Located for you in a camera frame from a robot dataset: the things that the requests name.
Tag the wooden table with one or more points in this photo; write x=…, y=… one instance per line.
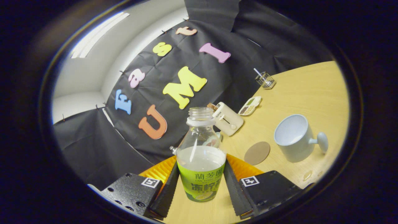
x=311, y=93

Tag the round brown coaster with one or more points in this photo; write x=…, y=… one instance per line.
x=257, y=153

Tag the brown bread slice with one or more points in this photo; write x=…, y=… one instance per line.
x=212, y=107

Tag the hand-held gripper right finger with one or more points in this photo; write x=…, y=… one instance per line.
x=237, y=196

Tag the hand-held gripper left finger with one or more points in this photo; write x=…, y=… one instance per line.
x=168, y=193

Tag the pale blue cup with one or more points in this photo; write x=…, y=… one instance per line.
x=295, y=146

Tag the clear juice bottle green label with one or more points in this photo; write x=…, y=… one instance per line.
x=200, y=161

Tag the white divided condiment dish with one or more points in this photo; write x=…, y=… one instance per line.
x=249, y=105

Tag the white toaster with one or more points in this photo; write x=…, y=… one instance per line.
x=230, y=121

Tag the white straw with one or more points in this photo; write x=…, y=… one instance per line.
x=257, y=72

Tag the ceiling light panel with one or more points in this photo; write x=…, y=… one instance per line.
x=99, y=34

